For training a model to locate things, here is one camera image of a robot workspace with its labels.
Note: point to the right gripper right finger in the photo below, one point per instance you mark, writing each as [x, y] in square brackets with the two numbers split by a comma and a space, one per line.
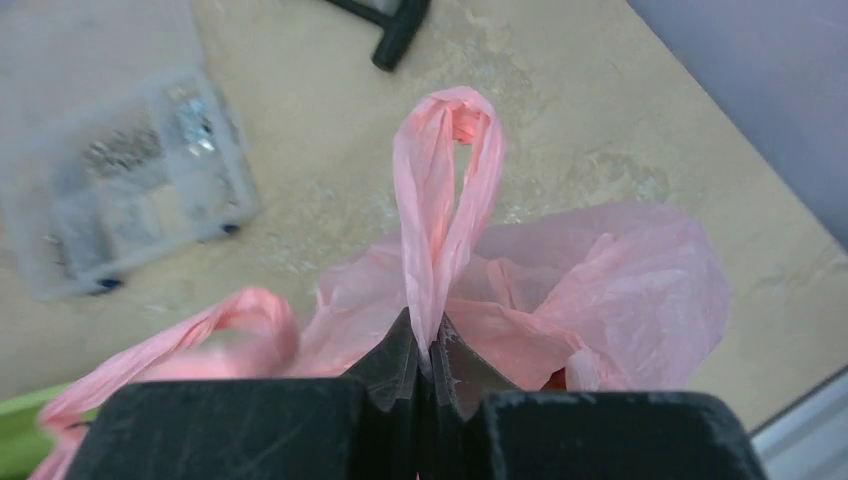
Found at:
[482, 426]

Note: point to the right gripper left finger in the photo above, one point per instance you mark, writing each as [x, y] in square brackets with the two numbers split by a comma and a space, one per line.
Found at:
[361, 425]

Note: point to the pink plastic bag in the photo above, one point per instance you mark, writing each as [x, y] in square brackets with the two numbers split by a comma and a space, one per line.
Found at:
[622, 296]

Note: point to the green plastic tray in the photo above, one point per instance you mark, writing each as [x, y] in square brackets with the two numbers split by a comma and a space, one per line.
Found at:
[41, 431]

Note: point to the clear plastic screw box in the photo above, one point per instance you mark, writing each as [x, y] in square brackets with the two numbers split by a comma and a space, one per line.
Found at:
[114, 187]

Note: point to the aluminium frame rail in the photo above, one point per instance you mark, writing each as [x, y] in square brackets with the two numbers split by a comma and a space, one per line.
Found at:
[808, 439]

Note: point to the black T-handle tool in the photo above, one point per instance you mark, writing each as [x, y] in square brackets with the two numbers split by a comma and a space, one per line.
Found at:
[399, 21]

